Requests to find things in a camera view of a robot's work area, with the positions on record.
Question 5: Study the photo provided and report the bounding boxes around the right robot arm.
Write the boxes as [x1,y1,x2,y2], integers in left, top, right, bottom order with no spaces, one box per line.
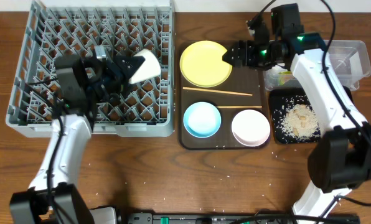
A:
[222,2,371,223]

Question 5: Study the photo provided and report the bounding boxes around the dark brown serving tray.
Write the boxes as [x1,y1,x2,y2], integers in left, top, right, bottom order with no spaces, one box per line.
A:
[176,67,269,151]

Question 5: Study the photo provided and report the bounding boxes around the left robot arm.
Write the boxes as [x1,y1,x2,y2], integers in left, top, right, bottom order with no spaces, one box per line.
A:
[9,46,161,223]

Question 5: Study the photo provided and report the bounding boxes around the grey plastic dish rack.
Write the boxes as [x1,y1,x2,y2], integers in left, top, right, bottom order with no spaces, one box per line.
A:
[6,1,175,138]

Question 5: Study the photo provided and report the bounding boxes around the wooden chopstick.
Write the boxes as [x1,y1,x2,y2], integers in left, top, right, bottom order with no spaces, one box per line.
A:
[182,87,253,96]
[216,105,262,109]

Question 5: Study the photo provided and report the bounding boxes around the white pink-rimmed bowl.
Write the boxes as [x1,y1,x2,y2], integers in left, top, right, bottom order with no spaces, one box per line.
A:
[231,110,271,147]

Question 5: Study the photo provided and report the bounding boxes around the white paper cup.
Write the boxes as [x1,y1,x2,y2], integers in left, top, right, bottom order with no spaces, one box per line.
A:
[129,49,161,84]

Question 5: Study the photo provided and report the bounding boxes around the light blue bowl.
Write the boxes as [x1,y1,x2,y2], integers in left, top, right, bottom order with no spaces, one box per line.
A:
[182,101,222,138]

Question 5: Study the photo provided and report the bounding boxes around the rice and food scraps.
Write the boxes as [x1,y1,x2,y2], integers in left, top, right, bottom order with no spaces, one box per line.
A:
[271,96,322,142]

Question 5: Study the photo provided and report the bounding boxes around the wrapper waste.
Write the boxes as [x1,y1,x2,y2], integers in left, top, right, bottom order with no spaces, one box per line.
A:
[278,71,294,86]

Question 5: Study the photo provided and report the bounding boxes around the clear plastic waste bin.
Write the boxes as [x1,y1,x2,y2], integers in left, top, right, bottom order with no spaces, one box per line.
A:
[264,40,371,91]

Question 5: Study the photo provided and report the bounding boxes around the lower wooden chopstick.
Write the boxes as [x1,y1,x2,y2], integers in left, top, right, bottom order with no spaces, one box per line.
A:
[216,105,262,109]

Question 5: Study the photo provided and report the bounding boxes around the upper wooden chopstick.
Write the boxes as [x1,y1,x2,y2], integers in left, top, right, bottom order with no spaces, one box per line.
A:
[182,87,253,96]

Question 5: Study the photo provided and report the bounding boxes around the yellow plate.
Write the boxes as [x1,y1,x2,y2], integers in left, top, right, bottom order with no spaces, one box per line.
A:
[179,40,233,88]

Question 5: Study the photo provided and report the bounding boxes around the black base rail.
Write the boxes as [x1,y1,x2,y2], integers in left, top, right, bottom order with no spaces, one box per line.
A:
[126,211,361,224]

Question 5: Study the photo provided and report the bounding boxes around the black waste tray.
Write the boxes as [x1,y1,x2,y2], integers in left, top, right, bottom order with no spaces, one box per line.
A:
[268,86,354,145]

